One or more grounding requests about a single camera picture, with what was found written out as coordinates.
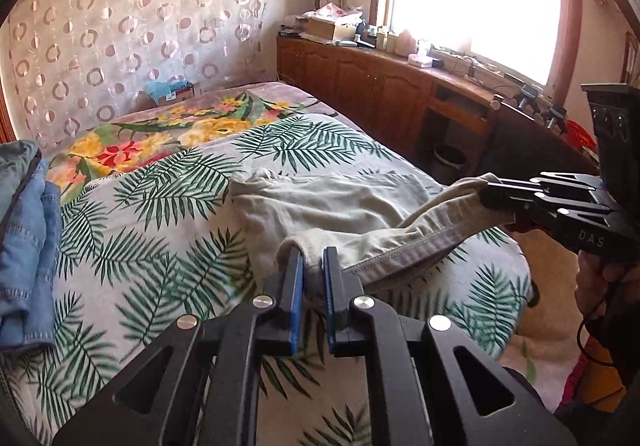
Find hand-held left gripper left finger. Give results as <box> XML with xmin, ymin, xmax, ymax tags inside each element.
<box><xmin>52</xmin><ymin>246</ymin><xmax>306</xmax><ymax>446</ymax></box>

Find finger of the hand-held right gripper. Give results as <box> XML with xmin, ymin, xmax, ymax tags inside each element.
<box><xmin>479</xmin><ymin>190</ymin><xmax>618</xmax><ymax>233</ymax></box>
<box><xmin>487</xmin><ymin>173</ymin><xmax>608</xmax><ymax>204</ymax></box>

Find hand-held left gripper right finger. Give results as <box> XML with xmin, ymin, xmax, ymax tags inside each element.
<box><xmin>322</xmin><ymin>246</ymin><xmax>578</xmax><ymax>446</ymax></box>

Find grey pants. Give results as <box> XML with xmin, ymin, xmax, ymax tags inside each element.
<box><xmin>227</xmin><ymin>169</ymin><xmax>516</xmax><ymax>307</ymax></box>

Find person's right forearm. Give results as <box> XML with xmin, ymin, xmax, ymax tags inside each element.
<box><xmin>600</xmin><ymin>296</ymin><xmax>640</xmax><ymax>384</ymax></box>

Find person's right hand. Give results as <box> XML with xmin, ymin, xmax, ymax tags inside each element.
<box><xmin>575</xmin><ymin>253</ymin><xmax>640</xmax><ymax>323</ymax></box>

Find red plastic basket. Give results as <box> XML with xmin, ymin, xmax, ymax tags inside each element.
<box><xmin>565</xmin><ymin>119</ymin><xmax>598</xmax><ymax>152</ymax></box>

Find dark board with knob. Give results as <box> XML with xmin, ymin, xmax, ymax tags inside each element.
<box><xmin>487</xmin><ymin>95</ymin><xmax>601</xmax><ymax>177</ymax></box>

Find black gadget on stand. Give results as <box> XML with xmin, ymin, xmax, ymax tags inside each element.
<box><xmin>545</xmin><ymin>106</ymin><xmax>568</xmax><ymax>134</ymax></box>
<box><xmin>515</xmin><ymin>84</ymin><xmax>543</xmax><ymax>114</ymax></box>

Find black trash bin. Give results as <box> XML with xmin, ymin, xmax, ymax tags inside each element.
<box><xmin>432</xmin><ymin>143</ymin><xmax>468</xmax><ymax>184</ymax></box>

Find leaf print bedsheet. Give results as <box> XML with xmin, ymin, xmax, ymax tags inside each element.
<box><xmin>0</xmin><ymin>113</ymin><xmax>533</xmax><ymax>446</ymax></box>

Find wooden low cabinet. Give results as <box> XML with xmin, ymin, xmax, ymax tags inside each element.
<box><xmin>276</xmin><ymin>35</ymin><xmax>601</xmax><ymax>177</ymax></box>

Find floral blanket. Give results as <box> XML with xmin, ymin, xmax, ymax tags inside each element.
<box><xmin>47</xmin><ymin>81</ymin><xmax>596</xmax><ymax>414</ymax></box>

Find small cardboard box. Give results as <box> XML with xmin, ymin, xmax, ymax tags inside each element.
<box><xmin>157</xmin><ymin>84</ymin><xmax>196</xmax><ymax>107</ymax></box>

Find blue plastic bag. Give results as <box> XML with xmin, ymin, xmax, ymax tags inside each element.
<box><xmin>145</xmin><ymin>79</ymin><xmax>193</xmax><ymax>100</ymax></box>

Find blue folded jeans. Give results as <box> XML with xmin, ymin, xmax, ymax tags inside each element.
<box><xmin>0</xmin><ymin>160</ymin><xmax>63</xmax><ymax>352</ymax></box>

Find pile of papers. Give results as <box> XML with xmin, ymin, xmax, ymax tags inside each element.
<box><xmin>279</xmin><ymin>15</ymin><xmax>307</xmax><ymax>38</ymax></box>

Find grey-blue folded jeans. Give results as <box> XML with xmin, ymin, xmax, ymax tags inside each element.
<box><xmin>0</xmin><ymin>140</ymin><xmax>43</xmax><ymax>232</ymax></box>

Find black cable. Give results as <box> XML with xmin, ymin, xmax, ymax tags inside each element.
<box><xmin>576</xmin><ymin>303</ymin><xmax>628</xmax><ymax>369</ymax></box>

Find power strip with cables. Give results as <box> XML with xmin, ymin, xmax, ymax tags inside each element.
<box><xmin>435</xmin><ymin>49</ymin><xmax>483</xmax><ymax>77</ymax></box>

